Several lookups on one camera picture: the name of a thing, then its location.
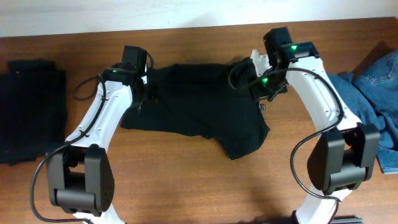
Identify black t-shirt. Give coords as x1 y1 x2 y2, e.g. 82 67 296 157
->
121 58 273 160

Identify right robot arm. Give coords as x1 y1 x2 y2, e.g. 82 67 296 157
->
251 27 380 223

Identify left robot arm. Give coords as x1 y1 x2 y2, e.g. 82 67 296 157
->
45 45 153 223

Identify black fabric storage container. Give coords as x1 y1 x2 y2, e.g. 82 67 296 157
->
1 59 67 165

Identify blue denim jeans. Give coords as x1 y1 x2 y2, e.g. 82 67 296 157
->
328 50 397 174

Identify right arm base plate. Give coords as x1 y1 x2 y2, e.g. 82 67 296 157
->
330 217 363 224

